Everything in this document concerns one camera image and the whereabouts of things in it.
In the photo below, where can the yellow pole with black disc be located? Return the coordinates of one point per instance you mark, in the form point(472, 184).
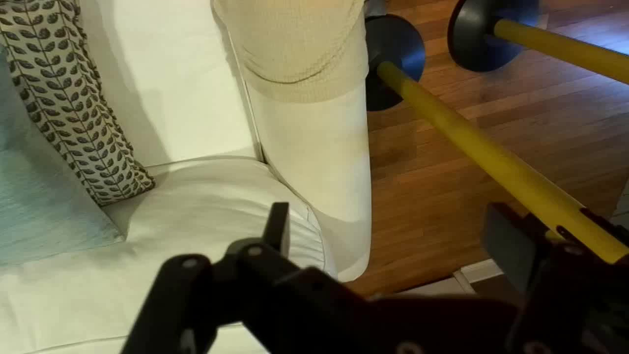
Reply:
point(472, 145)
point(484, 33)

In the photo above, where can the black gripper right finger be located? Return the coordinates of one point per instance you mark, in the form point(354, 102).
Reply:
point(576, 302)

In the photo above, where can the leaf pattern pillow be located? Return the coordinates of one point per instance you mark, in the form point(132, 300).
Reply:
point(71, 111)

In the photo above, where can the white couch back cushion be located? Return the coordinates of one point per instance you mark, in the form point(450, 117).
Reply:
point(169, 80)

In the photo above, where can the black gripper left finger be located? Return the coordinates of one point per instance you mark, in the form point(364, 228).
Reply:
point(261, 296)

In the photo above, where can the teal pillow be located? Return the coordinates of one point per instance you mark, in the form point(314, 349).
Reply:
point(39, 204)

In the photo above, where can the white couch seat cushion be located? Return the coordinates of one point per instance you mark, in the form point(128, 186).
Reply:
point(197, 210)

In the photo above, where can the cream couch frame with armrest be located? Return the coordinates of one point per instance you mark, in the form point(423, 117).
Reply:
point(314, 131)

